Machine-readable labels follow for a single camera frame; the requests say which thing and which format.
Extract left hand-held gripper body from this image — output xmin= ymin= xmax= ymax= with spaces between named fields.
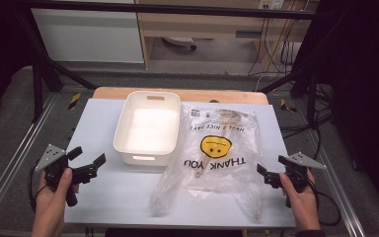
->
xmin=35 ymin=143 xmax=98 ymax=207

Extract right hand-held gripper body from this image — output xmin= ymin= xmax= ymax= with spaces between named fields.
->
xmin=264 ymin=151 xmax=328 ymax=194

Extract clear smiley plastic bag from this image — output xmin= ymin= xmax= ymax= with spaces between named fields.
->
xmin=148 ymin=102 xmax=268 ymax=223

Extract white plastic bin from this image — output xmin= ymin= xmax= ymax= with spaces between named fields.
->
xmin=113 ymin=91 xmax=182 ymax=167

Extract person's right hand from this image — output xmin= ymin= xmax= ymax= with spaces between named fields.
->
xmin=279 ymin=169 xmax=322 ymax=232

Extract person's left hand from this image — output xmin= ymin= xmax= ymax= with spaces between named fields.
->
xmin=31 ymin=168 xmax=80 ymax=228

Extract black metal stand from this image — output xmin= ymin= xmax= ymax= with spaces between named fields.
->
xmin=260 ymin=3 xmax=321 ymax=130
xmin=13 ymin=6 xmax=97 ymax=123

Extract wooden table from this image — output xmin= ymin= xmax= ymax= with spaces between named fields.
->
xmin=92 ymin=86 xmax=270 ymax=106

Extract white cabinet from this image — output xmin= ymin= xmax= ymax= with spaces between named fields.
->
xmin=31 ymin=8 xmax=145 ymax=64

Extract grey device under desk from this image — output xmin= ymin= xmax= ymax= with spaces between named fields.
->
xmin=162 ymin=36 xmax=197 ymax=51

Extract wooden desk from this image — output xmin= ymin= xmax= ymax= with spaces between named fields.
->
xmin=134 ymin=0 xmax=320 ymax=72

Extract aluminium rail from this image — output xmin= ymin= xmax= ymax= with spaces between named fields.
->
xmin=308 ymin=131 xmax=367 ymax=237
xmin=0 ymin=93 xmax=59 ymax=225

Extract black floor cables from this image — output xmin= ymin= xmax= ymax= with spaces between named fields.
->
xmin=278 ymin=84 xmax=336 ymax=140

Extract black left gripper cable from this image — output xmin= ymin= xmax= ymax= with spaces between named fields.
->
xmin=28 ymin=160 xmax=48 ymax=212

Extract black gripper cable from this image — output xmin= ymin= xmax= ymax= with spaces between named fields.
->
xmin=28 ymin=160 xmax=48 ymax=212
xmin=308 ymin=126 xmax=342 ymax=227

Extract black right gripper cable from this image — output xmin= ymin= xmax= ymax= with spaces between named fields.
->
xmin=308 ymin=126 xmax=342 ymax=227

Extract bundle of hanging cables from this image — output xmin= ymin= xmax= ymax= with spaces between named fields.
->
xmin=247 ymin=16 xmax=305 ymax=77

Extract white wall socket strip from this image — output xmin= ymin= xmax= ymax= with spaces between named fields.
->
xmin=258 ymin=0 xmax=285 ymax=10

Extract black horizontal frame bar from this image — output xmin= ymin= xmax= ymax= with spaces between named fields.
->
xmin=13 ymin=0 xmax=321 ymax=20

